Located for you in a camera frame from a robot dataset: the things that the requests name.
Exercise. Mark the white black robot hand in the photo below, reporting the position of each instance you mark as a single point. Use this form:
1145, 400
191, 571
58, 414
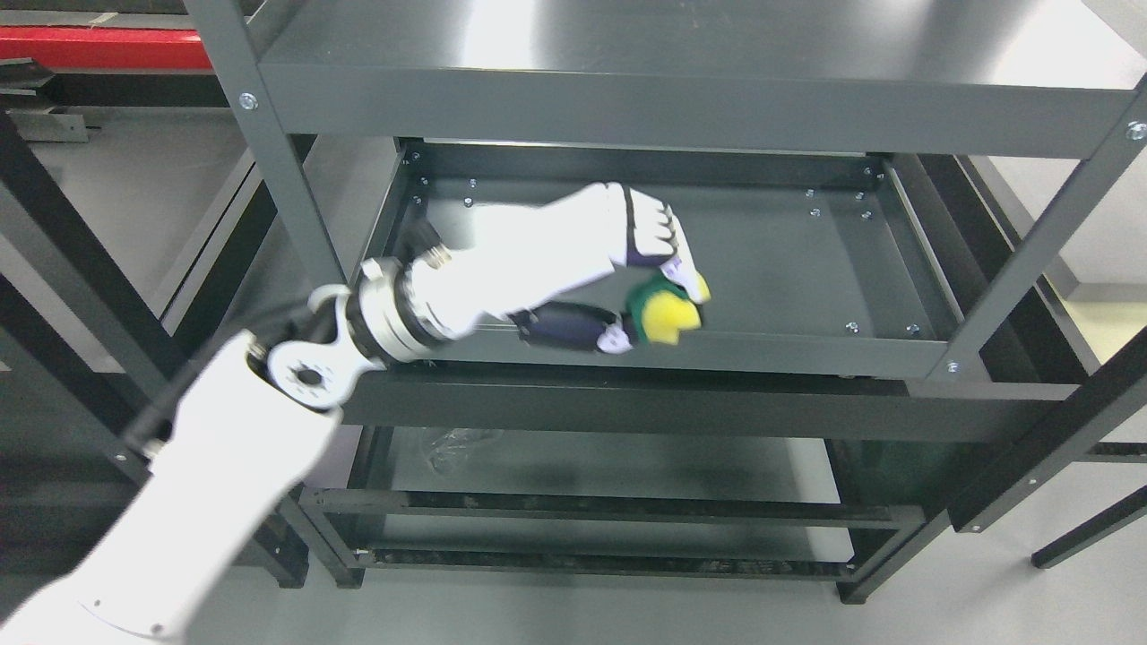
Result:
556, 260

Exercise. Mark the green yellow sponge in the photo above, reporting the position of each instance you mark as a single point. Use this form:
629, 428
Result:
658, 311

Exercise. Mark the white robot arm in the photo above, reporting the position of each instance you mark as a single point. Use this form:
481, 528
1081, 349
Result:
243, 437

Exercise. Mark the grey metal shelf unit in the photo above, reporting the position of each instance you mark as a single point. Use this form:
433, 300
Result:
781, 132

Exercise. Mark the clear plastic bag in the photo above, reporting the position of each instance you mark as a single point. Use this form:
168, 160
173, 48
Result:
445, 450

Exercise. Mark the red metal beam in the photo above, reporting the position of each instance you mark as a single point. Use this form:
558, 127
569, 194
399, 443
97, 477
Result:
90, 47

